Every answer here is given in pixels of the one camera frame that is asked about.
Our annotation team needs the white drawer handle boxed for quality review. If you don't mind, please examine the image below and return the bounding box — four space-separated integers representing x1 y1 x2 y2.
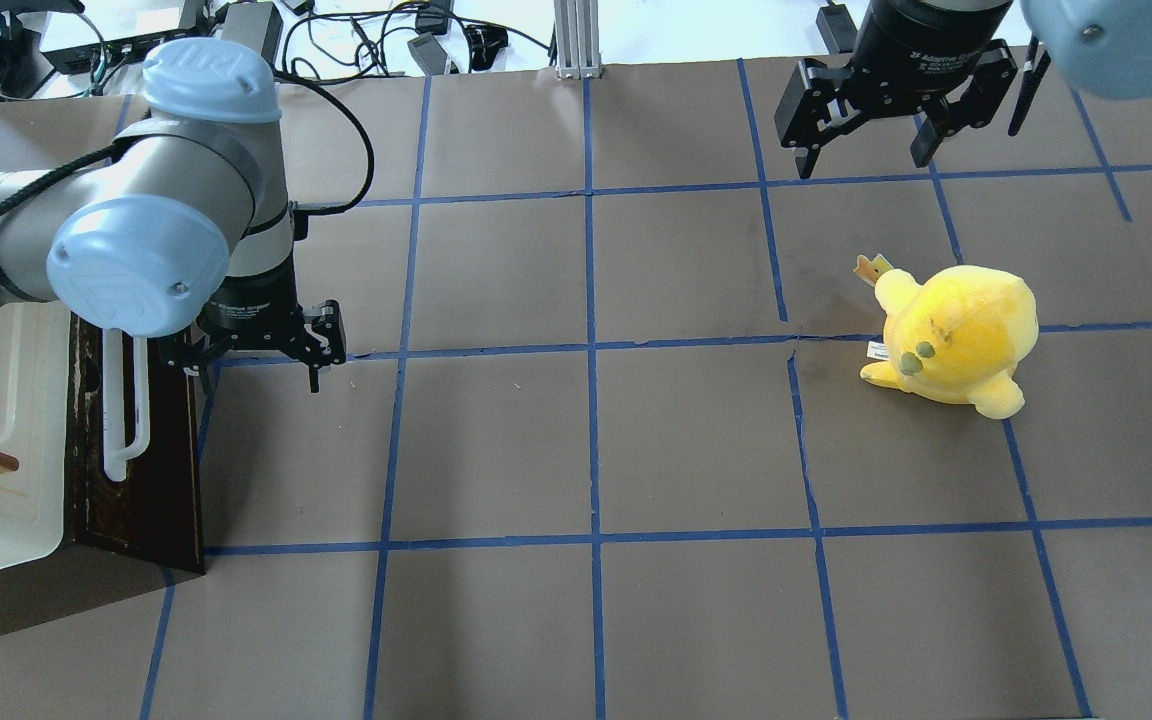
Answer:
100 328 152 483

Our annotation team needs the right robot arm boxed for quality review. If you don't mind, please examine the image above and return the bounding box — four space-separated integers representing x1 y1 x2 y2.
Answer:
774 1 1152 179

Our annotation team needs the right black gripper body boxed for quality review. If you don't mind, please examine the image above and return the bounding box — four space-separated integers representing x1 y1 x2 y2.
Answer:
846 1 1011 119

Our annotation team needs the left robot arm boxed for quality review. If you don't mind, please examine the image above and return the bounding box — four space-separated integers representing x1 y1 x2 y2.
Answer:
0 37 346 376

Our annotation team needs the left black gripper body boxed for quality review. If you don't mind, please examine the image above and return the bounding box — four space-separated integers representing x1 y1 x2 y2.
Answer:
195 265 312 366

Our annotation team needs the dark wooden drawer box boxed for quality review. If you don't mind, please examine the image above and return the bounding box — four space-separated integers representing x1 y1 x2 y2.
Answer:
0 316 204 635

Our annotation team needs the aluminium frame post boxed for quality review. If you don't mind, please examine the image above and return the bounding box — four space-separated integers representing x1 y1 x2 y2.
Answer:
552 0 604 79

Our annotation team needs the cream plastic storage box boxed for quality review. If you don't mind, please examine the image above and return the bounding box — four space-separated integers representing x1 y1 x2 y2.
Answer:
0 179 88 571

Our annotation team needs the yellow plush dinosaur toy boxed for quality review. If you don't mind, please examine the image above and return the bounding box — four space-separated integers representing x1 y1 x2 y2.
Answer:
854 255 1039 420

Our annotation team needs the black power adapter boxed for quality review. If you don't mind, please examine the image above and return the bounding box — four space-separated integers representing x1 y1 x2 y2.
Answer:
407 33 460 76

